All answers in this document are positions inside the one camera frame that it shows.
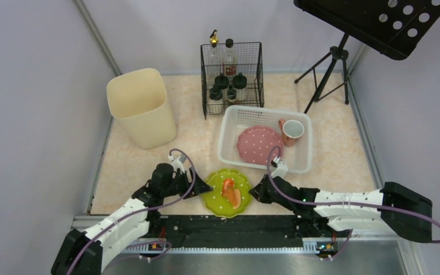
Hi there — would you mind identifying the green polka dot plate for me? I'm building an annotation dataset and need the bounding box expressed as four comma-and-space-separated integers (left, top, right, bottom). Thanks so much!
201, 168, 252, 218

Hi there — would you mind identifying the pink polka dot plate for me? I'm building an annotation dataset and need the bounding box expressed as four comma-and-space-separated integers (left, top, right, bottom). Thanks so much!
237, 125, 284, 166

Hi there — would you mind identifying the pink floral mug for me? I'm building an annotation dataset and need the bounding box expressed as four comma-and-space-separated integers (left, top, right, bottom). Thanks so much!
278, 119, 305, 147

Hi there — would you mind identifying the white perforated plastic basket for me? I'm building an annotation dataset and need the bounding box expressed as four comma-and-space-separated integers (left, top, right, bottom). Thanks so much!
218, 105, 313, 174

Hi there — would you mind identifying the small black pepper grinder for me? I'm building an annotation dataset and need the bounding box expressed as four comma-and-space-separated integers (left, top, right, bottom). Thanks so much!
226, 87, 237, 107

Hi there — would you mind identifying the glass jar black lid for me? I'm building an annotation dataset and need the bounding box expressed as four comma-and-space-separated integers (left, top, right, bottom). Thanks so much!
214, 73, 230, 90
233, 73, 248, 101

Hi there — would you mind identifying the glass jar black lid front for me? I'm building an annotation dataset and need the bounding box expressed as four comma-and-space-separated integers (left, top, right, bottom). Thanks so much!
233, 73, 248, 101

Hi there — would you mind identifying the black wire rack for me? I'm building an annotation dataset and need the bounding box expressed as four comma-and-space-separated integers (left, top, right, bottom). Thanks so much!
200, 42, 264, 117

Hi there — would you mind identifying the sauce bottle red label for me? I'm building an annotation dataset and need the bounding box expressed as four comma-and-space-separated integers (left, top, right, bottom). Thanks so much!
222, 38, 237, 81

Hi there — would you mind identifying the clear bottle gold spout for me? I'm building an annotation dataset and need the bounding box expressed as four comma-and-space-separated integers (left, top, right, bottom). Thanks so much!
207, 29, 222, 78

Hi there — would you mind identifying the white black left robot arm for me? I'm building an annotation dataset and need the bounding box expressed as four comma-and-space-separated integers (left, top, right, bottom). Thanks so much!
50, 163, 213, 274

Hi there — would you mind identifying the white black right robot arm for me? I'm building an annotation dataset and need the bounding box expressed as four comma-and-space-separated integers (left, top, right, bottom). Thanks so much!
249, 175, 433, 243

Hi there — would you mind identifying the orange salmon slice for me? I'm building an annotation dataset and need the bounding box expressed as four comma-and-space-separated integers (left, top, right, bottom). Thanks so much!
222, 178, 242, 210

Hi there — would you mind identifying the beige plastic waste bin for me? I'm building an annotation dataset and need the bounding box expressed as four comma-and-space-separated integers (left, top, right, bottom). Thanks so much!
106, 68, 178, 150

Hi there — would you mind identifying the black music stand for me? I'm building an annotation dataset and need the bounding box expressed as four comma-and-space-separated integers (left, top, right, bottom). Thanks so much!
294, 0, 440, 101

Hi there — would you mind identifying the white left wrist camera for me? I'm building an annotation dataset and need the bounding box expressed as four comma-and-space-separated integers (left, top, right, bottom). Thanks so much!
168, 154, 187, 175

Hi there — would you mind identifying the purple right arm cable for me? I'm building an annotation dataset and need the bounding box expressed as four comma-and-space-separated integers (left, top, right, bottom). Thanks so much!
266, 146, 440, 261

